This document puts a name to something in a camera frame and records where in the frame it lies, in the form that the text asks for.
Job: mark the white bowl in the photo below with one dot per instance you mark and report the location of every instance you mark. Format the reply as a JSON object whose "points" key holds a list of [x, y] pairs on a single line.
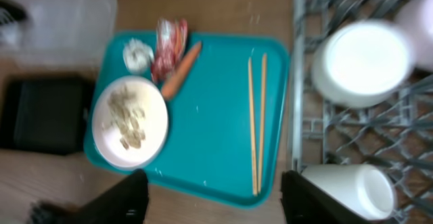
{"points": [[362, 64]]}

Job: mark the teal serving tray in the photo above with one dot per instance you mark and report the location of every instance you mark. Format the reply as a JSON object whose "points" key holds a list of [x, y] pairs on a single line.
{"points": [[207, 151]]}

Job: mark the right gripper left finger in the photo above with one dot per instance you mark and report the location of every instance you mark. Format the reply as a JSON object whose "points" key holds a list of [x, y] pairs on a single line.
{"points": [[125, 203]]}

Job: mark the pink bowl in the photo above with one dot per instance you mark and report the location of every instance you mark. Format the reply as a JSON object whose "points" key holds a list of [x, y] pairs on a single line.
{"points": [[415, 19]]}

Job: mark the wooden chopstick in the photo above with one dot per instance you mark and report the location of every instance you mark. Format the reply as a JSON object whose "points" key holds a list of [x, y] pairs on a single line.
{"points": [[262, 120], [252, 129]]}

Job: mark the grey dishwasher rack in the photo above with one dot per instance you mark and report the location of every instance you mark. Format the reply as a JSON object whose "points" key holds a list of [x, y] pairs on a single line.
{"points": [[395, 135]]}

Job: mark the black rectangular tray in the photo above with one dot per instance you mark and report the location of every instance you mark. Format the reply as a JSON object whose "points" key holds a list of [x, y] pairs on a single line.
{"points": [[46, 114]]}

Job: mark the white cup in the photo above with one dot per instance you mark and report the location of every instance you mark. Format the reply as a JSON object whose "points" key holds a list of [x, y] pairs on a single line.
{"points": [[362, 188]]}

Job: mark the clear plastic bin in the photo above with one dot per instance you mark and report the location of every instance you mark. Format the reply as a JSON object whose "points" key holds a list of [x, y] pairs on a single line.
{"points": [[60, 33]]}

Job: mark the pink plate with peanut shells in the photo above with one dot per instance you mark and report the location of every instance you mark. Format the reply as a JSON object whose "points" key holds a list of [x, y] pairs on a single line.
{"points": [[129, 123]]}

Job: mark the crumpled white tissue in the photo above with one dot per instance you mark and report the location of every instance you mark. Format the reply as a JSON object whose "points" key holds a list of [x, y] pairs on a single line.
{"points": [[137, 56]]}

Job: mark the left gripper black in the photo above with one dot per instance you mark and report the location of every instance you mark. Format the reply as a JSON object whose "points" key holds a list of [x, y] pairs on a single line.
{"points": [[12, 12]]}

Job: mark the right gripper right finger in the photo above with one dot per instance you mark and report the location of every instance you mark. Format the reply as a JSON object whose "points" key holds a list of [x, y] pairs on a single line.
{"points": [[304, 203]]}

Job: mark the red snack wrapper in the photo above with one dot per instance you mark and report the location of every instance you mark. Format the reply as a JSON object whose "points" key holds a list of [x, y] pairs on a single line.
{"points": [[171, 38]]}

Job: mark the orange carrot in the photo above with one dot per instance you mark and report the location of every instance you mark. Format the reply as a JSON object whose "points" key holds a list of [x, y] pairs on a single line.
{"points": [[173, 84]]}

